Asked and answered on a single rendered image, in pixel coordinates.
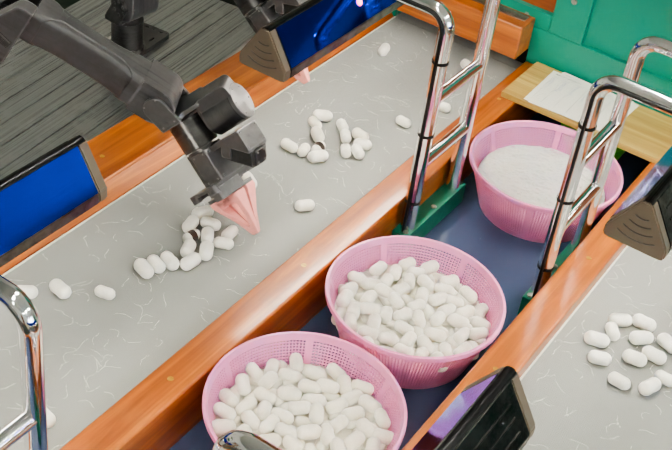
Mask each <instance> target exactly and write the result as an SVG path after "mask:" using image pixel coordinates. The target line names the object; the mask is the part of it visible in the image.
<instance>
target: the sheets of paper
mask: <svg viewBox="0 0 672 450"><path fill-rule="evenodd" d="M591 86H592V84H590V83H588V82H586V81H584V80H582V79H579V78H577V77H575V76H573V75H570V74H568V73H566V72H563V73H559V72H556V71H553V72H552V73H551V74H549V75H548V76H547V77H546V78H545V79H544V80H543V81H542V82H541V83H540V84H539V85H538V86H536V87H535V88H534V89H533V90H532V91H531V92H530V93H529V94H528V95H527V96H526V97H525V98H524V99H525V100H527V101H528V102H530V103H532V104H535V105H537V106H540V107H542V108H545V109H548V110H550V111H553V112H555V113H558V114H560V115H563V116H565V117H567V118H570V119H572V120H575V121H577V122H579V120H580V118H581V115H582V112H583V108H584V105H585V101H586V98H587V94H588V92H589V89H590V87H591ZM616 96H617V95H615V94H613V93H611V92H610V93H608V94H607V95H606V96H605V99H604V102H603V105H602V108H601V112H600V115H599V118H598V122H597V129H596V130H598V131H600V130H601V129H602V128H603V127H604V126H605V125H606V124H607V123H608V122H609V119H610V116H611V112H612V109H613V106H614V103H615V99H616ZM638 106H639V105H637V104H635V103H634V102H633V101H632V102H631V105H630V108H629V111H628V114H627V116H628V115H629V114H630V113H632V112H633V111H634V110H635V109H636V108H637V107H638Z"/></svg>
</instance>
